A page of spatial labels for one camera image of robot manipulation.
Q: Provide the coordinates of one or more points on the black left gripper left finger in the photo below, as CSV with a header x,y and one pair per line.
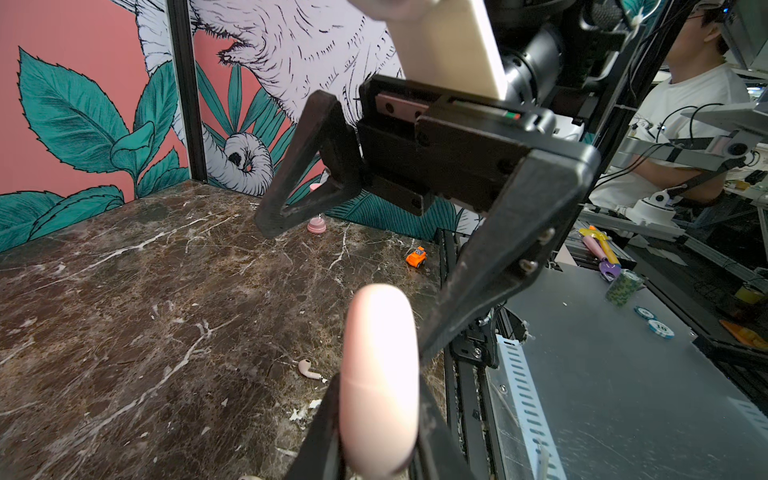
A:
x,y
320,456

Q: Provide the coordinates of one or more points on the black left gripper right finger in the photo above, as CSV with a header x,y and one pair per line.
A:
x,y
436,456

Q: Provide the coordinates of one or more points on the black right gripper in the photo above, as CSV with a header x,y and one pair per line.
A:
x,y
456,150

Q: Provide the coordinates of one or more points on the pink round disc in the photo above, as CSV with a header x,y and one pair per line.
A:
x,y
379,383

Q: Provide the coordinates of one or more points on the pink wireless earbud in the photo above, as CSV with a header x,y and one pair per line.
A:
x,y
304,367

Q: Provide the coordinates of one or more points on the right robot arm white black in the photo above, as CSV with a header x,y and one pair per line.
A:
x,y
547,48

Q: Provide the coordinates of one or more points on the small orange toy car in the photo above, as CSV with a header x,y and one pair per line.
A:
x,y
417,257

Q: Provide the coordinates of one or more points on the pink hourglass timer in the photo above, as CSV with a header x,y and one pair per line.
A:
x,y
317,225

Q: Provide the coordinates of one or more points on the yellow purple toy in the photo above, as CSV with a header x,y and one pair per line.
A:
x,y
597,243

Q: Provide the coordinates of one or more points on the teal white poker chip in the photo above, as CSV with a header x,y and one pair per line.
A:
x,y
645,313

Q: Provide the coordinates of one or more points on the person in white shirt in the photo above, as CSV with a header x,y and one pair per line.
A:
x,y
699,76

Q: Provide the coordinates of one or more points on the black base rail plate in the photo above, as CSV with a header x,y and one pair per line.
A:
x,y
480,408

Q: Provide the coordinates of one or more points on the white slotted cable duct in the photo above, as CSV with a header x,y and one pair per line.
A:
x,y
528,411

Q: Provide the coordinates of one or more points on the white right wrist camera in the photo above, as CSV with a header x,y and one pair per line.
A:
x,y
448,44

